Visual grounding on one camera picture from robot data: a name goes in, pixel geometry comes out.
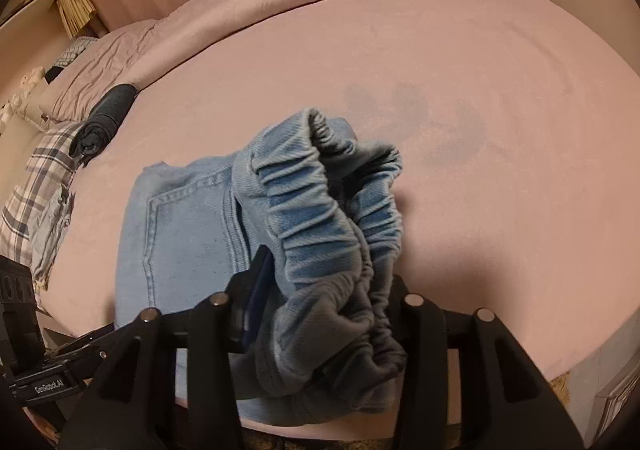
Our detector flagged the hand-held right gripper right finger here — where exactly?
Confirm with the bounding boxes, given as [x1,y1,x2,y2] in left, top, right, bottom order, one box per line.
[385,275,586,450]

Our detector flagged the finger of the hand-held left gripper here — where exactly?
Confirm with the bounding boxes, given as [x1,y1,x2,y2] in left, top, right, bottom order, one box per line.
[44,324,118,377]

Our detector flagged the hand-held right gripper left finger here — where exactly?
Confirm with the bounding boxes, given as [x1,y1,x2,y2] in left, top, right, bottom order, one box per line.
[57,245,276,450]

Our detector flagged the light blue denim pants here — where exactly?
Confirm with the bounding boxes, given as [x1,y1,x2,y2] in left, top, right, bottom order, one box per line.
[114,106,408,426]

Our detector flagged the small light blue garment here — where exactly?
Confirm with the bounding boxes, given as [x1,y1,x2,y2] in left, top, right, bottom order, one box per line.
[30,180,76,281]

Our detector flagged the plaid pillow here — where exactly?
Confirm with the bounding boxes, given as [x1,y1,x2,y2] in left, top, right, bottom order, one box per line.
[0,121,83,281]

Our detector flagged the white cabinet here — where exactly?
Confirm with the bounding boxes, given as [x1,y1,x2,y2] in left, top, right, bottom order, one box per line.
[590,355,637,437]

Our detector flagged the dark grey folded garment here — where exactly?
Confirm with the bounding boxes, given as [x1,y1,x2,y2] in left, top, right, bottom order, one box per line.
[70,84,138,161]

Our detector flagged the pink pillow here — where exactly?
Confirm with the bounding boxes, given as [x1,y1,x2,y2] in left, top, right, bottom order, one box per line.
[37,18,158,123]

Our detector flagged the cream headboard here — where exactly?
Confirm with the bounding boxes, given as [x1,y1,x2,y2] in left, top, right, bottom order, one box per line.
[0,20,71,155]

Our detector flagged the small blue checked pillow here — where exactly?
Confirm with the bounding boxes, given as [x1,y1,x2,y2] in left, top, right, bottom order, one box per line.
[52,34,98,70]

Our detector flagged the straw tassel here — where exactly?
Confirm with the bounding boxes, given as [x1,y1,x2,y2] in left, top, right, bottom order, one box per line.
[56,0,98,38]

